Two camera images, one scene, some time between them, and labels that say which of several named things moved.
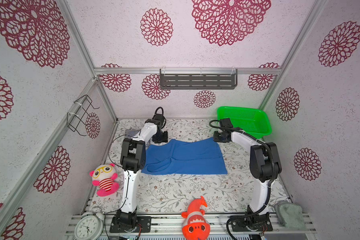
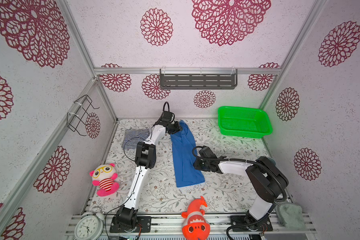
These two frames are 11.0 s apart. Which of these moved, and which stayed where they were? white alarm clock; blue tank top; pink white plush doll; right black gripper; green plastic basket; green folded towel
Moved: right black gripper; blue tank top
Stayed: green plastic basket; green folded towel; white alarm clock; pink white plush doll
